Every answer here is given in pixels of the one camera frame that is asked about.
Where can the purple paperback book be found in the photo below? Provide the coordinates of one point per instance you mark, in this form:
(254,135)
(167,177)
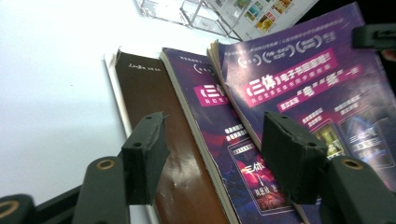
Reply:
(211,124)
(295,81)

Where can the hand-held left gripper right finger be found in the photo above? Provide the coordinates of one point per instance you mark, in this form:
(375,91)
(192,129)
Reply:
(292,161)

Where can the dark brown book red print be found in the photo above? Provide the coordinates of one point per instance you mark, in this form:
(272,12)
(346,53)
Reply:
(146,90)

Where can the white book with picture grid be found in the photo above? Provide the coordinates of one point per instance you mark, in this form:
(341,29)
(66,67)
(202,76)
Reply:
(267,15)

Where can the clear acrylic book holder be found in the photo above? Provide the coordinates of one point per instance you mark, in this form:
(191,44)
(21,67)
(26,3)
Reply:
(199,15)

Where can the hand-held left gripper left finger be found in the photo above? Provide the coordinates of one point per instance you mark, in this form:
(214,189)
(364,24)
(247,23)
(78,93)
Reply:
(143,161)

